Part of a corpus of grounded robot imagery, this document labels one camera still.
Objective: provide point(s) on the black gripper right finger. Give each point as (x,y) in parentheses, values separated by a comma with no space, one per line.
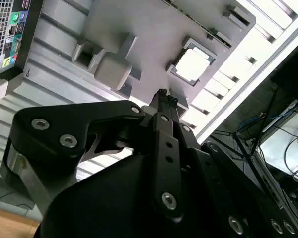
(190,141)

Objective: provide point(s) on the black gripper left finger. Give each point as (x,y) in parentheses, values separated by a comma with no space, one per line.
(52,119)

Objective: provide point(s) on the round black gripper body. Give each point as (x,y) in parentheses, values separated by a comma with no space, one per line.
(101,210)

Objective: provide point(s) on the silver CPU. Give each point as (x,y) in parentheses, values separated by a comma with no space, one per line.
(192,64)

